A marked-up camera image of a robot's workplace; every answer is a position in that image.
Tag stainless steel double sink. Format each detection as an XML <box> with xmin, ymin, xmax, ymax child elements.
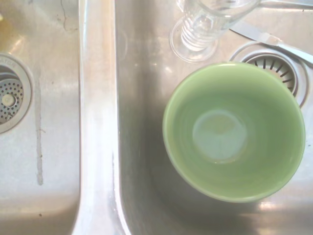
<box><xmin>0</xmin><ymin>0</ymin><xmax>313</xmax><ymax>235</ymax></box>

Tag green ceramic bowl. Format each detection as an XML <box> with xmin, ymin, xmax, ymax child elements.
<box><xmin>162</xmin><ymin>62</ymin><xmax>306</xmax><ymax>203</ymax></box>

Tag clear drinking glass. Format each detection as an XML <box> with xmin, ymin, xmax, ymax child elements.
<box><xmin>170</xmin><ymin>0</ymin><xmax>264</xmax><ymax>63</ymax></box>

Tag silver table knife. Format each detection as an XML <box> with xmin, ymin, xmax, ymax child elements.
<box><xmin>229</xmin><ymin>23</ymin><xmax>313</xmax><ymax>68</ymax></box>

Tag slotted sink drain strainer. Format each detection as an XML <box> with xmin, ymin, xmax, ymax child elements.
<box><xmin>229</xmin><ymin>41</ymin><xmax>310</xmax><ymax>108</ymax></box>

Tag perforated sink drain strainer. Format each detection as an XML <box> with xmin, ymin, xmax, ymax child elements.
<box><xmin>0</xmin><ymin>53</ymin><xmax>34</xmax><ymax>134</ymax></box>

